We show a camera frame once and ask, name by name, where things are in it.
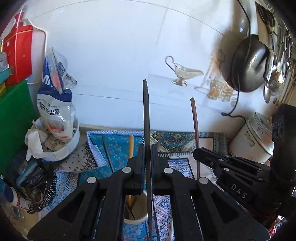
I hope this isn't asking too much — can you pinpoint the grey metal chopstick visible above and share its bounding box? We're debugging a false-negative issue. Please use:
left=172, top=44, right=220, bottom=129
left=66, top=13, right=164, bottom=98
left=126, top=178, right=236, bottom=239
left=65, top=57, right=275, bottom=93
left=143, top=79, right=152, bottom=240

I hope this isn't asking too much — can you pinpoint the white ceramic utensil cup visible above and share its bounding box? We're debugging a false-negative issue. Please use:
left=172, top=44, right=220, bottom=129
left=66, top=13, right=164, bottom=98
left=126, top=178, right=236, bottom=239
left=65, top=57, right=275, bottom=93
left=124, top=190, right=148, bottom=225

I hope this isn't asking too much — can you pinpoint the patterned blue patchwork table mat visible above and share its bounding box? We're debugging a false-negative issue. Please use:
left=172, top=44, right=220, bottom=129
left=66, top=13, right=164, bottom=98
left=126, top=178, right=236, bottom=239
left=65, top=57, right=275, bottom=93
left=39, top=130, right=228, bottom=240

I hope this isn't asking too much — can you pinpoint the red tin box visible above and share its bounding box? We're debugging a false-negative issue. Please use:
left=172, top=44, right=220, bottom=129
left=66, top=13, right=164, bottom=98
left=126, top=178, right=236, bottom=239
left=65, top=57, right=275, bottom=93
left=3, top=11, right=33, bottom=85

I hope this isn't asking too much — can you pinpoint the white rice cooker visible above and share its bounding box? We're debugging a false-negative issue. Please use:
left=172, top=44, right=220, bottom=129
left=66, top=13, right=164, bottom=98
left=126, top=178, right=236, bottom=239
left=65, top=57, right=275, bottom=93
left=229, top=113, right=274, bottom=164

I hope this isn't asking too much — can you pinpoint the white round bowl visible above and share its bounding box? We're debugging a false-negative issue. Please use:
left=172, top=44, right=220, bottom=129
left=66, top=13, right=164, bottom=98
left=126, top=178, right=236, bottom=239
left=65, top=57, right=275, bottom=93
left=32, top=117, right=80, bottom=162

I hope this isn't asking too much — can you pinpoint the green box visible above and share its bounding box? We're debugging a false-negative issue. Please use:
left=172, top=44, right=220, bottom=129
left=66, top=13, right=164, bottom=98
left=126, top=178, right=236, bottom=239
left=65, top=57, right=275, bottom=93
left=1, top=80, right=38, bottom=175

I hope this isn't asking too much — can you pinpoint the light wooden chopstick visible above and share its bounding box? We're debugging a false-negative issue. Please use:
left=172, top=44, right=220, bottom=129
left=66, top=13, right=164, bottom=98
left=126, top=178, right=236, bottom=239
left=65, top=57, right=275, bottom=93
left=126, top=135, right=134, bottom=206

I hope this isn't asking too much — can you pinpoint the white blue plastic bag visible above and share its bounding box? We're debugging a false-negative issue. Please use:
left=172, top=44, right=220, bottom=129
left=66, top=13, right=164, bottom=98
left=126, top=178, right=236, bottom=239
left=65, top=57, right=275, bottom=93
left=37, top=48, right=77, bottom=140

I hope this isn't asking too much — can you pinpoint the black hanging wok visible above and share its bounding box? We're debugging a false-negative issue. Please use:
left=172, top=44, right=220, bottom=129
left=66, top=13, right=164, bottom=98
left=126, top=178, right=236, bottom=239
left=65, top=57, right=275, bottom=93
left=226, top=35, right=269, bottom=93

